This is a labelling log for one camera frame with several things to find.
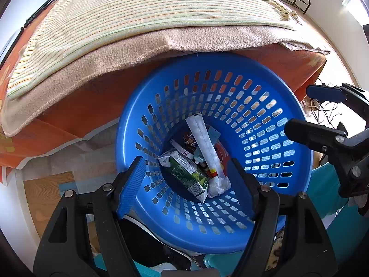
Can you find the beige blanket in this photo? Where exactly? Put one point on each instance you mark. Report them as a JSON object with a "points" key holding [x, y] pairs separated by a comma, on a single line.
{"points": [[127, 53]]}

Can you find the green white carton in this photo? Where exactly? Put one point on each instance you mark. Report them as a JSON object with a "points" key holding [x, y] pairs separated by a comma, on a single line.
{"points": [[186, 172]]}

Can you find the black tripod stand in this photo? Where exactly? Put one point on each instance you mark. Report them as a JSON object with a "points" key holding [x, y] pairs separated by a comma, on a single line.
{"points": [[35, 15]]}

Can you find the orange floral bedsheet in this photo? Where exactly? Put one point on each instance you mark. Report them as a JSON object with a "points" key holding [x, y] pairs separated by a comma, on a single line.
{"points": [[101, 100]]}

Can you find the blue plastic basket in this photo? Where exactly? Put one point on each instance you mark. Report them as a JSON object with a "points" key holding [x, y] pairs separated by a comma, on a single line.
{"points": [[248, 105]]}

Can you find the colourful long paper wrapper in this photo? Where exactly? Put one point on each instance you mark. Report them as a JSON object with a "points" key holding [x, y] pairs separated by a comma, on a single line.
{"points": [[194, 122]]}

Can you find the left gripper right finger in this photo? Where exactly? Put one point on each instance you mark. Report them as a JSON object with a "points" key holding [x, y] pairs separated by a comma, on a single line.
{"points": [[306, 249]]}

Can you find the small white bag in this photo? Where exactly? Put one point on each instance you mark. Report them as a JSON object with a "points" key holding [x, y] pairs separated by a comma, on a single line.
{"points": [[218, 185]]}

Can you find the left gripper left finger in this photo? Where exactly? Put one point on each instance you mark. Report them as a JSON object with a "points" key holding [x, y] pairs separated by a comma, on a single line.
{"points": [[65, 249]]}

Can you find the light blue tube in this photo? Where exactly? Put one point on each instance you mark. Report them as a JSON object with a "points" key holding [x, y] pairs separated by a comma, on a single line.
{"points": [[206, 138]]}

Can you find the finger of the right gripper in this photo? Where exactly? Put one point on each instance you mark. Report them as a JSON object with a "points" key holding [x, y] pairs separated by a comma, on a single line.
{"points": [[315, 137], [323, 93]]}

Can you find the striped yellow towel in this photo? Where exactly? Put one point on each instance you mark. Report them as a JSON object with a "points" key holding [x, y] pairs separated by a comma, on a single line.
{"points": [[73, 28]]}

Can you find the brown snickers wrapper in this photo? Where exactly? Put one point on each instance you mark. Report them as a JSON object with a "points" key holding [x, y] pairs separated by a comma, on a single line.
{"points": [[185, 143]]}

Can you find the red wrapper in basket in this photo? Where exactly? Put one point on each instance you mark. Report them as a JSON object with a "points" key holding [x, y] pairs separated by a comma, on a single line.
{"points": [[223, 155]]}

